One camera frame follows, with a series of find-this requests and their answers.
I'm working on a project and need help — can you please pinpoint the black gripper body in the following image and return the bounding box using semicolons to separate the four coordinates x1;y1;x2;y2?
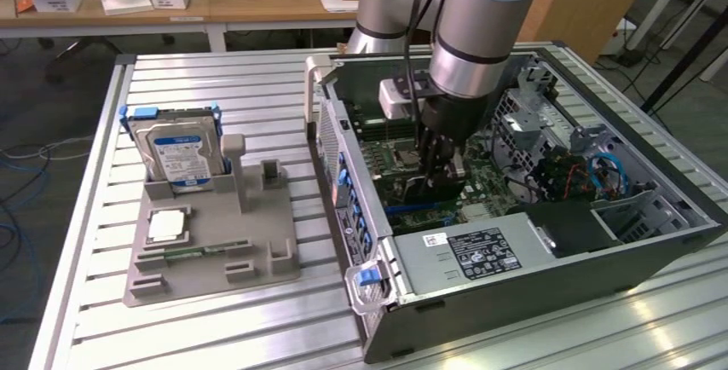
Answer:
417;92;486;148

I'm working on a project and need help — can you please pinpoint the CPU socket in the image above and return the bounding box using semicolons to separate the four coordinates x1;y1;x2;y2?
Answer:
391;139;423;171

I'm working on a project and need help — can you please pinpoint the metal disk bay cage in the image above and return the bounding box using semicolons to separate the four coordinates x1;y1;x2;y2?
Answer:
489;62;577;162

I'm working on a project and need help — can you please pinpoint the green Dell motherboard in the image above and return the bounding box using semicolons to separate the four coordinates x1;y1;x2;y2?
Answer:
346;103;519;237

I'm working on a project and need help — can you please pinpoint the wooden cabinet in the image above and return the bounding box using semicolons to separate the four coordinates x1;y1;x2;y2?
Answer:
515;0;647;64

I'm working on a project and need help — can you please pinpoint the grey power supply unit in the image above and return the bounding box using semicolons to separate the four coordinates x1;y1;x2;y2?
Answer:
391;211;557;297

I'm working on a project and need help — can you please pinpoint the case latch blue tab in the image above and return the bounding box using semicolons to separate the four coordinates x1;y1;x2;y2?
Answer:
345;258;401;316

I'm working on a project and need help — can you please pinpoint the black open PC case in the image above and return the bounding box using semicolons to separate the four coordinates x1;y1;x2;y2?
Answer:
305;41;728;365

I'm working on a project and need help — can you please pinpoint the grey parts rack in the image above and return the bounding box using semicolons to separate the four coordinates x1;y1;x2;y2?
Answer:
122;133;303;308

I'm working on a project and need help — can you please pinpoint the hard disk blue label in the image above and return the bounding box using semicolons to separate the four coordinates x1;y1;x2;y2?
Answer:
119;105;227;194

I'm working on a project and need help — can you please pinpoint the green RAM stick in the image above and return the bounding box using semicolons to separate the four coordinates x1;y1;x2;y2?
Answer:
139;245;253;259

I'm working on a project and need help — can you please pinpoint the silver CPU chip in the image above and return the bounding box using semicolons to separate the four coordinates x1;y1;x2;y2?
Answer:
145;211;190;244

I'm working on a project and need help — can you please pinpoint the white square dish box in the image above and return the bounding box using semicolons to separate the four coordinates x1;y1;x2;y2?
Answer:
99;0;155;16

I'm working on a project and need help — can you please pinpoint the wooden desk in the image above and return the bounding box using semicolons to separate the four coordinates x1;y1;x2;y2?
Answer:
0;0;519;41

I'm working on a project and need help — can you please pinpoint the black office chair base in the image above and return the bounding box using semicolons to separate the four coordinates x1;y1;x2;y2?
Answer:
43;36;125;84

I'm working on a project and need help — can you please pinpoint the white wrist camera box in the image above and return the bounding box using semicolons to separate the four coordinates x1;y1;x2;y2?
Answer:
378;78;426;120

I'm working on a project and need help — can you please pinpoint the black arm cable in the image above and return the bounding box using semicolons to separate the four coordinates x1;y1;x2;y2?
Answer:
402;0;451;102

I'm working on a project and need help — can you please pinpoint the red black wire bundle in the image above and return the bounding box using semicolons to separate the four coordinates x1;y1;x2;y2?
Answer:
539;154;593;200

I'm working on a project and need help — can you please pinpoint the blue disk wire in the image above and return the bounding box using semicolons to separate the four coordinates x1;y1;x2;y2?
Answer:
589;153;631;200

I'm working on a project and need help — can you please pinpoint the blue floor cable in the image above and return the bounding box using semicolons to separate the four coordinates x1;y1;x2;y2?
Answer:
0;147;59;324

